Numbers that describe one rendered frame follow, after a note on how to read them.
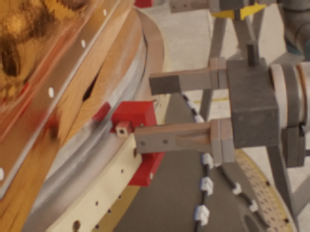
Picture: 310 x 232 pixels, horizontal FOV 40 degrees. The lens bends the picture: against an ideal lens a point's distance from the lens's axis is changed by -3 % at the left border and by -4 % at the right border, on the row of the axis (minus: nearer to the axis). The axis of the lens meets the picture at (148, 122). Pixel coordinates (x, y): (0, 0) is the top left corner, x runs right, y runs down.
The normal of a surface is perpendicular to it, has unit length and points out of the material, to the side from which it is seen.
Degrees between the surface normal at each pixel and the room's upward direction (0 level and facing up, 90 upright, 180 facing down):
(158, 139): 90
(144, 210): 62
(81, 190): 0
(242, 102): 0
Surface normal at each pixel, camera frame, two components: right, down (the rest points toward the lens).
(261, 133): -0.11, 0.51
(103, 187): 0.88, 0.09
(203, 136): -0.18, -0.85
